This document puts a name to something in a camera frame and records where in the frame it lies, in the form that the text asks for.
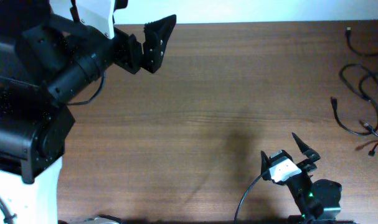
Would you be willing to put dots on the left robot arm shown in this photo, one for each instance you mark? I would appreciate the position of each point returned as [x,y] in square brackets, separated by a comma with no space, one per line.
[49,52]

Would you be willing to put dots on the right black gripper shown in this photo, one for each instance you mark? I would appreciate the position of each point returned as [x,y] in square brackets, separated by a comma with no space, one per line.
[304,167]

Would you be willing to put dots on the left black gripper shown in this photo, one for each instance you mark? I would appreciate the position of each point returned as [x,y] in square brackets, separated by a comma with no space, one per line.
[130,53]

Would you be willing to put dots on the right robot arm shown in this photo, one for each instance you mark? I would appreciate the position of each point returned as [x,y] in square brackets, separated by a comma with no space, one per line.
[318,202]

